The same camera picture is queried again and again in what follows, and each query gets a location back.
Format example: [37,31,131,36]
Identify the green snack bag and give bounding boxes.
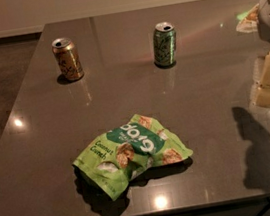
[73,114,193,201]

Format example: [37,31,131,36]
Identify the green soda can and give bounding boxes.
[153,21,177,68]

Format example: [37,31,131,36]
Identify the orange soda can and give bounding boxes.
[52,37,84,81]

